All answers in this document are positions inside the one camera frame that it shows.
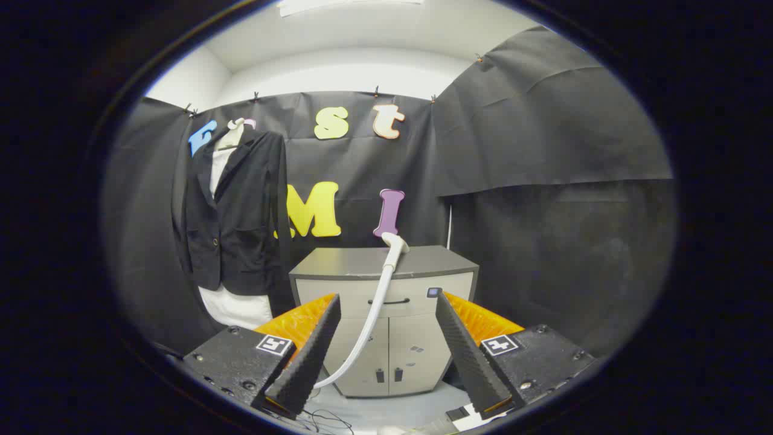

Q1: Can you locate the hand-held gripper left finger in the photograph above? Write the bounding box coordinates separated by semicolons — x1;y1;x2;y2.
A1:
181;293;342;421

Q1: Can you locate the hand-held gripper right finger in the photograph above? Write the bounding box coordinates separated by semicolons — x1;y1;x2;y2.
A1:
435;291;598;421

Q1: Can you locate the white garment steamer wand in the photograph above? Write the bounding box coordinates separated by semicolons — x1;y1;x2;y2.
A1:
314;233;410;388

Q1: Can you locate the black jacket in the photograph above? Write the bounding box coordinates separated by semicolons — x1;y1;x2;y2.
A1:
171;127;295;297

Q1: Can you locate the grey cabinet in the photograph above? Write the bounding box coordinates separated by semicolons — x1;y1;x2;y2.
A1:
289;245;480;398

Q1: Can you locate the cream plastic hanger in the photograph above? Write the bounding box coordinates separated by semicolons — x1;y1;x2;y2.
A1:
219;118;257;150

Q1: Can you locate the row of black clips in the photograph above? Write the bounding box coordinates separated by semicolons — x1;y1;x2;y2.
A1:
183;53;484;117

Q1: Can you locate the ceiling light panel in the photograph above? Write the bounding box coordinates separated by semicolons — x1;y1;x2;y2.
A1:
278;0;425;17

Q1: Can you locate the black floor cable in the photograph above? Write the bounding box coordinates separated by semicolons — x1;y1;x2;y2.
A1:
301;408;356;433

